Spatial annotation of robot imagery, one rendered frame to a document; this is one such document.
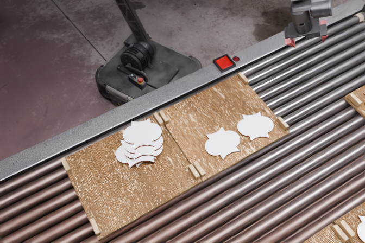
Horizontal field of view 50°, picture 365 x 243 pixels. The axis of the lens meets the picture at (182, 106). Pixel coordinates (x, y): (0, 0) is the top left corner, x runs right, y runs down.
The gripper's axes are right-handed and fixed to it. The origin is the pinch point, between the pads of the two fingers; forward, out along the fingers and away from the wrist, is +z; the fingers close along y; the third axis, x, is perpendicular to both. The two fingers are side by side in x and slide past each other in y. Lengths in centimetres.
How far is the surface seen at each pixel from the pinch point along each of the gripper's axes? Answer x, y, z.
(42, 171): -47, -98, -15
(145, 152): -39, -59, -5
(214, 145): -32, -39, 10
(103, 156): -39, -77, -7
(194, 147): -33, -46, 8
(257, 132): -24.9, -24.0, 17.6
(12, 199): -58, -104, -20
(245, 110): -14.6, -28.8, 18.1
